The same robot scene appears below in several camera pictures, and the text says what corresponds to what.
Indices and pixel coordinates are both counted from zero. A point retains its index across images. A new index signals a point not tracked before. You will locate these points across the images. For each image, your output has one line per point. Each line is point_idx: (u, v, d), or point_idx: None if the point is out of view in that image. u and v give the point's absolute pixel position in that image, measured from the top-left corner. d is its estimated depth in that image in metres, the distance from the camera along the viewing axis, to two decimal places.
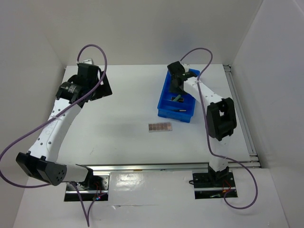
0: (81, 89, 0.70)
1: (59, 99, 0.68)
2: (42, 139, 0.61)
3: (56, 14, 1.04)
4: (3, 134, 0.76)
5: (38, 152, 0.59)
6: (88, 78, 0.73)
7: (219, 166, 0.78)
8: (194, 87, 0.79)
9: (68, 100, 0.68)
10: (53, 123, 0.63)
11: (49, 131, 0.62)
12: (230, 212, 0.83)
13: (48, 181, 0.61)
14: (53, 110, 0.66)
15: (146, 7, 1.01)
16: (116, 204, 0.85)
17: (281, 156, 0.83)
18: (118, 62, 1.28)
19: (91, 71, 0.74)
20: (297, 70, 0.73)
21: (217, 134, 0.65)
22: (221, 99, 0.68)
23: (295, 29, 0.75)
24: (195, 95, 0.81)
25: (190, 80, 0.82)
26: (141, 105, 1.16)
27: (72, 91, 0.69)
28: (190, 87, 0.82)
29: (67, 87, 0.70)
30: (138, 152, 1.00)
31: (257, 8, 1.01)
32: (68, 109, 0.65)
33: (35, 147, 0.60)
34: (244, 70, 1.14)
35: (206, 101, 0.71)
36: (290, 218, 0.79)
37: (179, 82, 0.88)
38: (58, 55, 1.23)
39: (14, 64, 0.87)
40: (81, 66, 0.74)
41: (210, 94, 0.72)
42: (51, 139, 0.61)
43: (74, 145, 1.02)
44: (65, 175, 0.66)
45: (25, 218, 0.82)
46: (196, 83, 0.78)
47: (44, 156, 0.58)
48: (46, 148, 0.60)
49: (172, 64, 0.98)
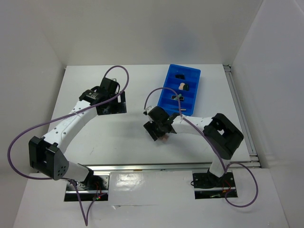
0: (102, 97, 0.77)
1: (81, 101, 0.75)
2: (59, 128, 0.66)
3: (57, 15, 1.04)
4: (4, 133, 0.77)
5: (52, 138, 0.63)
6: (109, 90, 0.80)
7: (222, 170, 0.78)
8: (183, 123, 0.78)
9: (88, 102, 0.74)
10: (72, 117, 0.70)
11: (66, 123, 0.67)
12: (229, 212, 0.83)
13: (48, 173, 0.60)
14: (74, 108, 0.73)
15: (146, 7, 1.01)
16: (116, 204, 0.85)
17: (281, 156, 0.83)
18: (118, 61, 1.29)
19: (113, 85, 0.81)
20: (298, 69, 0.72)
21: (229, 152, 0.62)
22: (212, 118, 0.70)
23: (295, 29, 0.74)
24: (187, 130, 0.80)
25: (175, 120, 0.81)
26: (141, 105, 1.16)
27: (94, 97, 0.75)
28: (179, 126, 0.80)
29: (90, 94, 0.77)
30: (138, 153, 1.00)
31: (257, 8, 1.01)
32: (88, 109, 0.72)
33: (50, 134, 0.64)
34: (244, 70, 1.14)
35: (200, 128, 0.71)
36: (290, 218, 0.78)
37: (169, 128, 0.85)
38: (58, 55, 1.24)
39: (14, 64, 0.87)
40: (105, 80, 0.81)
41: (199, 120, 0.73)
42: (66, 130, 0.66)
43: (74, 145, 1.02)
44: (65, 172, 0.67)
45: (24, 217, 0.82)
46: (183, 119, 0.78)
47: (57, 142, 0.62)
48: (61, 137, 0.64)
49: (154, 110, 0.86)
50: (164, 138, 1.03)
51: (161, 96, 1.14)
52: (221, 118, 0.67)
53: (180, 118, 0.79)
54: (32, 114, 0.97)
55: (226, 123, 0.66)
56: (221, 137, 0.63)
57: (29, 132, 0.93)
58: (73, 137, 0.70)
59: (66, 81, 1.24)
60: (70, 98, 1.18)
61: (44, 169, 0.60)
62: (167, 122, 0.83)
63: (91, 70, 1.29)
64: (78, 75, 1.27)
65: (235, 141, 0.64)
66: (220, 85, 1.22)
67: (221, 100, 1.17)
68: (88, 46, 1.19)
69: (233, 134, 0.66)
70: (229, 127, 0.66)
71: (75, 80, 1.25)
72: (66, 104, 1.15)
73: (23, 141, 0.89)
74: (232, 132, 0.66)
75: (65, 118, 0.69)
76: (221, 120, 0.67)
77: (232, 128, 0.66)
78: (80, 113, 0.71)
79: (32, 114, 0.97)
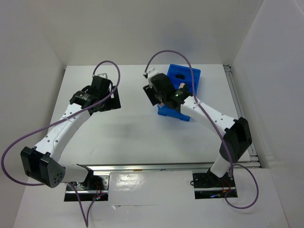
0: (94, 98, 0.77)
1: (72, 104, 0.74)
2: (50, 137, 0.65)
3: (57, 15, 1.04)
4: (4, 134, 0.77)
5: (43, 147, 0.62)
6: (100, 89, 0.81)
7: (223, 170, 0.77)
8: (195, 110, 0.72)
9: (80, 105, 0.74)
10: (63, 124, 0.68)
11: (58, 130, 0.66)
12: (229, 212, 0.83)
13: (44, 181, 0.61)
14: (65, 113, 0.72)
15: (146, 8, 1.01)
16: (116, 204, 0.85)
17: (281, 156, 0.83)
18: (118, 61, 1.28)
19: (104, 83, 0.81)
20: (297, 69, 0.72)
21: (236, 157, 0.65)
22: (234, 121, 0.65)
23: (295, 29, 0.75)
24: (197, 118, 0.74)
25: (188, 102, 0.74)
26: (140, 105, 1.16)
27: (85, 99, 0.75)
28: (189, 110, 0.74)
29: (81, 95, 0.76)
30: (138, 153, 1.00)
31: (257, 8, 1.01)
32: (79, 113, 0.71)
33: (42, 142, 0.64)
34: (244, 70, 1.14)
35: (218, 126, 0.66)
36: (291, 218, 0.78)
37: (175, 105, 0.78)
38: (58, 55, 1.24)
39: (14, 64, 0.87)
40: (96, 78, 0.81)
41: (220, 117, 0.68)
42: (58, 137, 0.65)
43: (74, 145, 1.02)
44: (62, 178, 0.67)
45: (24, 218, 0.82)
46: (198, 106, 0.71)
47: (49, 151, 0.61)
48: (52, 145, 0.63)
49: (161, 79, 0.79)
50: (164, 138, 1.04)
51: None
52: (245, 125, 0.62)
53: (194, 104, 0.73)
54: (32, 114, 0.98)
55: (246, 133, 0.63)
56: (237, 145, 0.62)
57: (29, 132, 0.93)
58: (66, 141, 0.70)
59: (66, 82, 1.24)
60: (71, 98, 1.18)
61: (39, 178, 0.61)
62: (173, 97, 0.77)
63: (91, 70, 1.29)
64: (78, 75, 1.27)
65: (244, 148, 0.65)
66: (220, 85, 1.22)
67: (221, 100, 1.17)
68: (88, 47, 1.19)
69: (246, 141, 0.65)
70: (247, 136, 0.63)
71: (75, 80, 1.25)
72: (66, 105, 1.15)
73: (23, 141, 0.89)
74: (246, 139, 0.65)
75: (56, 125, 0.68)
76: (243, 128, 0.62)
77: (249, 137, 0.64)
78: (71, 118, 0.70)
79: (32, 114, 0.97)
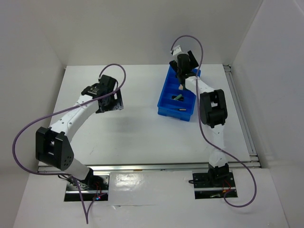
0: (103, 92, 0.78)
1: (83, 96, 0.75)
2: (64, 119, 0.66)
3: (57, 14, 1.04)
4: (4, 134, 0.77)
5: (58, 128, 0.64)
6: (108, 86, 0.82)
7: (214, 159, 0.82)
8: (193, 83, 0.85)
9: (90, 97, 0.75)
10: (76, 109, 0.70)
11: (71, 115, 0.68)
12: (229, 212, 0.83)
13: (56, 163, 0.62)
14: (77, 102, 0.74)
15: (146, 7, 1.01)
16: (116, 204, 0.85)
17: (281, 155, 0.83)
18: (117, 61, 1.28)
19: (111, 82, 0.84)
20: (297, 70, 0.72)
21: (208, 120, 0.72)
22: (213, 90, 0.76)
23: (295, 29, 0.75)
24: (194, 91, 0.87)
25: (189, 78, 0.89)
26: (141, 104, 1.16)
27: (95, 92, 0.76)
28: (190, 84, 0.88)
29: (91, 89, 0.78)
30: (138, 152, 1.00)
31: (257, 8, 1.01)
32: (90, 102, 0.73)
33: (57, 124, 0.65)
34: (244, 70, 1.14)
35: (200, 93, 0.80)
36: (291, 218, 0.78)
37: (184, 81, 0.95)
38: (58, 55, 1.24)
39: (14, 63, 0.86)
40: (103, 76, 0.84)
41: (204, 87, 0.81)
42: (71, 120, 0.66)
43: (75, 145, 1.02)
44: (71, 164, 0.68)
45: (24, 218, 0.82)
46: (195, 80, 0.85)
47: (63, 131, 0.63)
48: (67, 126, 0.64)
49: (181, 55, 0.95)
50: (164, 138, 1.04)
51: (162, 95, 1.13)
52: (220, 92, 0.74)
53: (194, 78, 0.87)
54: (32, 113, 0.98)
55: (220, 99, 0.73)
56: (209, 105, 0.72)
57: (30, 131, 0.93)
58: (77, 129, 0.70)
59: (66, 82, 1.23)
60: (70, 98, 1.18)
61: (51, 160, 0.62)
62: (183, 75, 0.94)
63: (91, 70, 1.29)
64: (77, 75, 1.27)
65: (218, 114, 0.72)
66: (220, 85, 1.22)
67: None
68: (88, 46, 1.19)
69: (221, 109, 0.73)
70: (221, 103, 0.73)
71: (74, 80, 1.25)
72: (66, 104, 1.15)
73: (24, 140, 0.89)
74: (220, 108, 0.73)
75: (70, 111, 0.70)
76: (218, 94, 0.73)
77: (223, 105, 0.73)
78: (83, 106, 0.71)
79: (32, 114, 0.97)
